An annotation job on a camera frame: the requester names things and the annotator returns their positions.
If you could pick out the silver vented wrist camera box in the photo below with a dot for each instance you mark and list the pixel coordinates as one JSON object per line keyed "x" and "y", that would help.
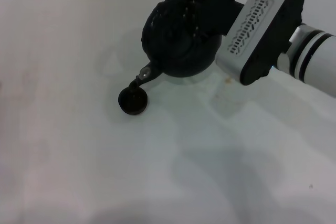
{"x": 252, "y": 32}

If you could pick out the small dark brown teacup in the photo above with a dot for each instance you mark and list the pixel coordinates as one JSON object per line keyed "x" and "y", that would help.
{"x": 132, "y": 100}

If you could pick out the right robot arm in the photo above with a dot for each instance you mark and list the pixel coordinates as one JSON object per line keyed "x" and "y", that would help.
{"x": 323, "y": 56}

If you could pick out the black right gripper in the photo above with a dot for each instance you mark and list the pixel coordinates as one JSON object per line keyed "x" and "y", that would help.
{"x": 218, "y": 6}

